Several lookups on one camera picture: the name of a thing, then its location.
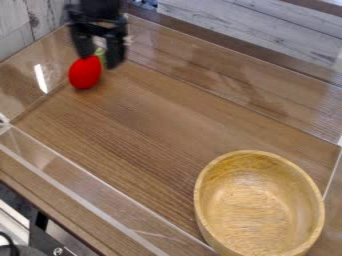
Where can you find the clear acrylic tray walls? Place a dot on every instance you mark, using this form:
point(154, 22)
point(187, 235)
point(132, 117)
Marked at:
point(105, 158)

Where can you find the red felt strawberry toy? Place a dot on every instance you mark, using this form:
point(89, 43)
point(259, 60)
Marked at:
point(85, 70)

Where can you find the oval wooden bowl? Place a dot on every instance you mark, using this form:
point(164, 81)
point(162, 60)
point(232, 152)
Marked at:
point(258, 205)

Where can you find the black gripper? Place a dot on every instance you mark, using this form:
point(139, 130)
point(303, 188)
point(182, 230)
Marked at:
point(97, 18)

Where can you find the black table clamp bracket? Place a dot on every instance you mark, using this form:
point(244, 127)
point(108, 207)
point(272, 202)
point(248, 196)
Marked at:
point(48, 237)

